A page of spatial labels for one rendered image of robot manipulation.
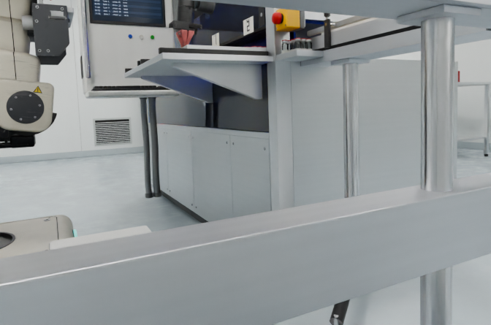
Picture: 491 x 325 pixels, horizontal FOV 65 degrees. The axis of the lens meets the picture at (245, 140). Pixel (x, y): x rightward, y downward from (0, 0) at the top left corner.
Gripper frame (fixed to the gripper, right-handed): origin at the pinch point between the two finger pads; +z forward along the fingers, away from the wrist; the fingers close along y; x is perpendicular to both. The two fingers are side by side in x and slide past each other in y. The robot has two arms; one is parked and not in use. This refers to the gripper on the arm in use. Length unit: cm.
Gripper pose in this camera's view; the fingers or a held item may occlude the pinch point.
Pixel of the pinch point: (184, 50)
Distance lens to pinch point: 140.9
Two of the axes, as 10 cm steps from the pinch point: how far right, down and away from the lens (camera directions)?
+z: -0.5, 10.0, 0.5
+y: 8.9, 0.2, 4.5
